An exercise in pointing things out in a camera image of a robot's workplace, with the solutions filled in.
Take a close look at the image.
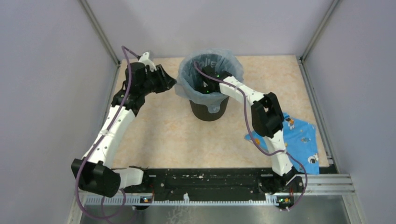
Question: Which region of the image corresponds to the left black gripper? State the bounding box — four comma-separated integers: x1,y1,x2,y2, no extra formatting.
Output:
140,64,177,96

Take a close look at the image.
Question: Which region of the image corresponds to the translucent blue trash bag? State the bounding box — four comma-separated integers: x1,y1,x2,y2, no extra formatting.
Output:
175,48,245,113

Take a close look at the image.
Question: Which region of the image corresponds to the black plastic trash bin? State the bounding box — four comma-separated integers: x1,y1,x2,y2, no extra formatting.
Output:
179,49,243,122

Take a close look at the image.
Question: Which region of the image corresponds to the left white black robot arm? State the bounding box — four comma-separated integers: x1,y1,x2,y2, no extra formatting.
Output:
71,62,177,197

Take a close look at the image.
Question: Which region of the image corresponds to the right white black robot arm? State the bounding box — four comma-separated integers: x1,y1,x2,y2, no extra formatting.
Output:
194,65,297,192

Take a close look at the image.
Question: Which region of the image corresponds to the blue patterned cloth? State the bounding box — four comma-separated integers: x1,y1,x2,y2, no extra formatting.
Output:
245,113,319,176

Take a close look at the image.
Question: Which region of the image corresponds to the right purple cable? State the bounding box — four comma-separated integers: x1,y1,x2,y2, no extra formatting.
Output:
193,61,308,211

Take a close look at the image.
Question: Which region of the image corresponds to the purple cable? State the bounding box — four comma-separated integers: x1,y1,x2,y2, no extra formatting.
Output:
193,61,308,211
75,45,140,224

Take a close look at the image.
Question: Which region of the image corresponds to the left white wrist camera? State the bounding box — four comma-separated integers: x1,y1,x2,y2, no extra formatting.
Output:
138,50,157,71

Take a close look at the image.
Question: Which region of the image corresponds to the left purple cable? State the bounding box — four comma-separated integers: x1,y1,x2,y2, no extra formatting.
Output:
75,45,140,224

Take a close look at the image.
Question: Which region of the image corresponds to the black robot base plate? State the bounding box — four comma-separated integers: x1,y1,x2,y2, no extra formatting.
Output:
120,167,305,202

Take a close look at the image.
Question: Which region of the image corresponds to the white cable duct rail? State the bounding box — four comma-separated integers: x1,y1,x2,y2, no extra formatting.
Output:
83,193,292,207

